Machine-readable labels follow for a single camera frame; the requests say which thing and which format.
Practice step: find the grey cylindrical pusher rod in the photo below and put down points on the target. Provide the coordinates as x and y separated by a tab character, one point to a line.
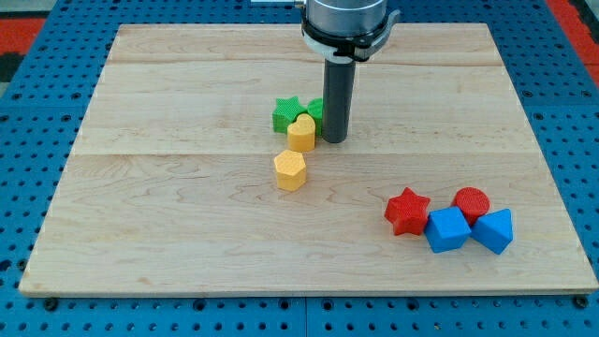
337	97

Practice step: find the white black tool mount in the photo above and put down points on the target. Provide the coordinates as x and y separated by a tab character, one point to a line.
356	48

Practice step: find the green circle block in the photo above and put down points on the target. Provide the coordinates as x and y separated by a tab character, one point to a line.
315	110

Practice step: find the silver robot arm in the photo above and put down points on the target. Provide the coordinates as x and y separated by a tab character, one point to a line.
344	33

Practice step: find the green star block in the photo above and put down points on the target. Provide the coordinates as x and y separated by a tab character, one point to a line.
285	113

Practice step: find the red star block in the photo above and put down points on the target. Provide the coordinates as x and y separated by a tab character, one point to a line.
407	212

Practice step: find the red circle block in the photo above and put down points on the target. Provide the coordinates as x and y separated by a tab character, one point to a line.
472	202

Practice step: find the yellow heart block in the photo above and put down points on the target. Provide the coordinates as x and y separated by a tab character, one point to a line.
301	134

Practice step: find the yellow hexagon block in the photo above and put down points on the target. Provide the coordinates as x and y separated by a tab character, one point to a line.
290	170

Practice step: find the blue cube block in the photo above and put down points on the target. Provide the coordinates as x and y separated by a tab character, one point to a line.
447	229

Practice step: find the wooden board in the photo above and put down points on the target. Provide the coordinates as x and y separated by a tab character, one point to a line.
169	189

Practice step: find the blue triangle block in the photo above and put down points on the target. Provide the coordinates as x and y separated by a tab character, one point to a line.
494	230

